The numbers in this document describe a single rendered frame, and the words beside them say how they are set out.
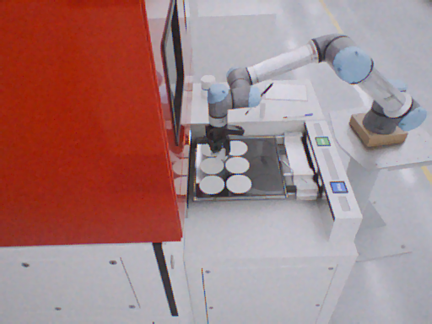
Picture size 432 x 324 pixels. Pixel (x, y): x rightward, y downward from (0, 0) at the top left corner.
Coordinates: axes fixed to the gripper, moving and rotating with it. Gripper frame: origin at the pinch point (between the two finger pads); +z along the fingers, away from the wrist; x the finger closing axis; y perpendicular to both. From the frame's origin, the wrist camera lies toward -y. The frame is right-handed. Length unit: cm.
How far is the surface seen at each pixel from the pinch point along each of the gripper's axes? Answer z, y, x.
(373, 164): 9, -58, 33
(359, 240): 90, -80, 30
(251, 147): 1.4, -14.9, -0.1
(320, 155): -4.7, -30.3, 25.1
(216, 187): 1.3, 11.2, 11.7
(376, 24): 91, -350, -183
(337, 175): -4.6, -28.2, 36.8
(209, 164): 1.3, 6.4, -1.4
